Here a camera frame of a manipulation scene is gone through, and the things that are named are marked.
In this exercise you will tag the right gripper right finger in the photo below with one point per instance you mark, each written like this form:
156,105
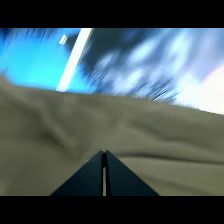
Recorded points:
123,180

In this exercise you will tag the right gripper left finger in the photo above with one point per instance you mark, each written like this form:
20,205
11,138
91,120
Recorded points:
87,180

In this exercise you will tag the brown garment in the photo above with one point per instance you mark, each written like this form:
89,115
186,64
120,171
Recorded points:
50,133

